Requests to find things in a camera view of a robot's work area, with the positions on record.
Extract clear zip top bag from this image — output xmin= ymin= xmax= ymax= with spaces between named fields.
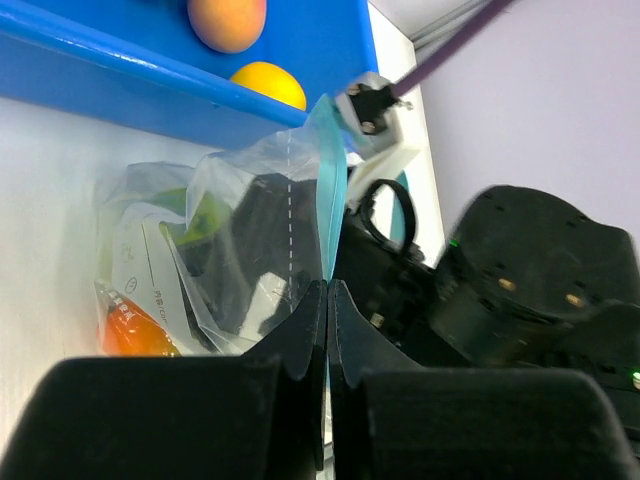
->
xmin=93 ymin=92 xmax=416 ymax=357

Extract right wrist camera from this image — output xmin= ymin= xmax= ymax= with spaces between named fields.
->
xmin=333 ymin=72 xmax=426 ymax=211

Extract orange green fake mango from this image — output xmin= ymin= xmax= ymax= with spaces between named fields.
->
xmin=101 ymin=295 xmax=180 ymax=358

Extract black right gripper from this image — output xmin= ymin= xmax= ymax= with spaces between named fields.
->
xmin=179 ymin=174 xmax=470 ymax=368

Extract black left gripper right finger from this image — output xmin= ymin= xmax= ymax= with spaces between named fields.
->
xmin=327 ymin=281 xmax=639 ymax=479

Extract blue plastic bin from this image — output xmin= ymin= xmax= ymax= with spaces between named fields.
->
xmin=1 ymin=1 xmax=377 ymax=149

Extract orange fake peach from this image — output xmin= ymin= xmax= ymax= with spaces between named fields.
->
xmin=187 ymin=0 xmax=267 ymax=54

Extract yellow fake lemon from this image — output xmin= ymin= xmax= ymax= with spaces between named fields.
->
xmin=230 ymin=61 xmax=307 ymax=111

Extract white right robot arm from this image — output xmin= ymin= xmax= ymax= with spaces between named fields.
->
xmin=334 ymin=180 xmax=639 ymax=445

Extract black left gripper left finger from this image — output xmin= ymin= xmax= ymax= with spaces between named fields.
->
xmin=1 ymin=281 xmax=327 ymax=479

